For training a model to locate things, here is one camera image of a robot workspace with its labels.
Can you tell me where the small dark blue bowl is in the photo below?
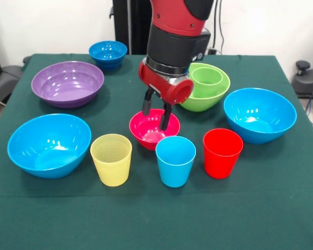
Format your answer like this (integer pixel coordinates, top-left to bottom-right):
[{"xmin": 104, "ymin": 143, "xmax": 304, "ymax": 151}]
[{"xmin": 88, "ymin": 40, "xmax": 128, "ymax": 71}]

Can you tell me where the black wall cable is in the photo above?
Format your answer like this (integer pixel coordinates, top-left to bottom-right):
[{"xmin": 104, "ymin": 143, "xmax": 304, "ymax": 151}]
[{"xmin": 206, "ymin": 0, "xmax": 225, "ymax": 55}]

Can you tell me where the red cup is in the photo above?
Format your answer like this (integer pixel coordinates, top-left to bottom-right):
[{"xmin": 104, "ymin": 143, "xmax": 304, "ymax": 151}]
[{"xmin": 203, "ymin": 128, "xmax": 244, "ymax": 180}]

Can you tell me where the yellow cup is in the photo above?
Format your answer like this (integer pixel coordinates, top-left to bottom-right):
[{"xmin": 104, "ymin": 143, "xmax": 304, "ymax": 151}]
[{"xmin": 90, "ymin": 133, "xmax": 133, "ymax": 187}]

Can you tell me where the light blue cup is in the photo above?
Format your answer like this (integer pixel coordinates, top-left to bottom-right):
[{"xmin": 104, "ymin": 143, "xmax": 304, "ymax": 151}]
[{"xmin": 155, "ymin": 135, "xmax": 197, "ymax": 188}]

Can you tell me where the purple bowl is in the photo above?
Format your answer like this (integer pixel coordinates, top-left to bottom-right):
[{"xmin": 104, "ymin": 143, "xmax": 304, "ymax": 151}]
[{"xmin": 31, "ymin": 60, "xmax": 105, "ymax": 109}]

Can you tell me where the green bowl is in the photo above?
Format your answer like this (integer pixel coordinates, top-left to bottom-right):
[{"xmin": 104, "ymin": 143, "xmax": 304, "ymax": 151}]
[{"xmin": 179, "ymin": 62, "xmax": 231, "ymax": 113}]

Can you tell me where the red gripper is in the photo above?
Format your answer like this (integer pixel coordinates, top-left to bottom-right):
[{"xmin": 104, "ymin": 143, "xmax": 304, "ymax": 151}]
[{"xmin": 138, "ymin": 58, "xmax": 195, "ymax": 131}]

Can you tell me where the dark green tablecloth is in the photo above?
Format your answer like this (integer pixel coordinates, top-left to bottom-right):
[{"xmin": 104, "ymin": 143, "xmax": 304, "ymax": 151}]
[{"xmin": 0, "ymin": 53, "xmax": 313, "ymax": 250}]

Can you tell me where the large light blue bowl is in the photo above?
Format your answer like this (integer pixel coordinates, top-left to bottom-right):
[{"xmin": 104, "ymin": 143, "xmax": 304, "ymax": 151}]
[
  {"xmin": 7, "ymin": 113, "xmax": 92, "ymax": 179},
  {"xmin": 223, "ymin": 87, "xmax": 298, "ymax": 145}
]

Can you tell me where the grey pedestal foot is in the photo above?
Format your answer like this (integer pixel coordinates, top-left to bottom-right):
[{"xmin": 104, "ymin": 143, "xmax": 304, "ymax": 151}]
[
  {"xmin": 0, "ymin": 65, "xmax": 25, "ymax": 105},
  {"xmin": 291, "ymin": 60, "xmax": 313, "ymax": 96}
]

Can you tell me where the pink bowl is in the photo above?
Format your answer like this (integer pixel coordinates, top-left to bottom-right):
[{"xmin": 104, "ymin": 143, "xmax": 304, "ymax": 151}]
[{"xmin": 129, "ymin": 108, "xmax": 181, "ymax": 151}]

